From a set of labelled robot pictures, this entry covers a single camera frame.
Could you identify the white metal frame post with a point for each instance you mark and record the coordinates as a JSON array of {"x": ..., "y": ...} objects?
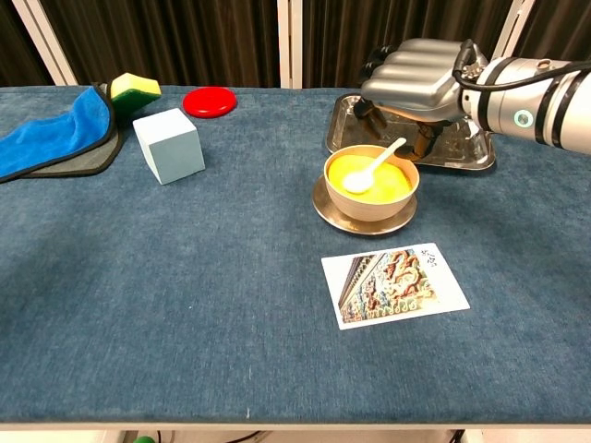
[
  {"x": 290, "y": 41},
  {"x": 44, "y": 41},
  {"x": 517, "y": 23}
]

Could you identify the yellow green sponge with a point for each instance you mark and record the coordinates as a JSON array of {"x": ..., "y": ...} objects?
[{"x": 134, "y": 85}]

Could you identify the beige round bowl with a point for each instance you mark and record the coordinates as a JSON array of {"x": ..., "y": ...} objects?
[{"x": 365, "y": 210}]

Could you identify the table with blue fabric cover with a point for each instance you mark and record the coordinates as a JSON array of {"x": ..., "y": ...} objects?
[{"x": 184, "y": 277}]

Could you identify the round steel saucer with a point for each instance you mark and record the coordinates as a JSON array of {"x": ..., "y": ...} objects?
[{"x": 369, "y": 228}]

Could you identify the light blue foam cube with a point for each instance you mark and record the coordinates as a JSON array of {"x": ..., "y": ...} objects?
[{"x": 171, "y": 147}]

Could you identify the white plastic spoon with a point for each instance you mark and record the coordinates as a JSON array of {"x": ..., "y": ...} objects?
[{"x": 358, "y": 182}]

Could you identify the bright green round object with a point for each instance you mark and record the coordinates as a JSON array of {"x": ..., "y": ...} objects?
[{"x": 145, "y": 439}]

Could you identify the blue microfibre cloth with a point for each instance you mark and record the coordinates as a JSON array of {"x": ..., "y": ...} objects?
[{"x": 46, "y": 138}]

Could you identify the red round disc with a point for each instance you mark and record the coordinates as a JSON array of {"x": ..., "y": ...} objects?
[{"x": 210, "y": 102}]

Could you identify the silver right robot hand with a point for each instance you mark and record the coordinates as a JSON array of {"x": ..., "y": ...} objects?
[{"x": 411, "y": 78}]

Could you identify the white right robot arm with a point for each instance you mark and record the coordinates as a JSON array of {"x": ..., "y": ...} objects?
[{"x": 545, "y": 106}]

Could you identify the stainless steel tray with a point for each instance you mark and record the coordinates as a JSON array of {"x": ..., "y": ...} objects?
[{"x": 344, "y": 129}]

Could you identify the dragon picture postcard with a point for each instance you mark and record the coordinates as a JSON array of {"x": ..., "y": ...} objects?
[{"x": 392, "y": 286}]

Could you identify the grey black-edged cloth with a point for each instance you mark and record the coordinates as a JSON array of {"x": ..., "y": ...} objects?
[{"x": 88, "y": 161}]

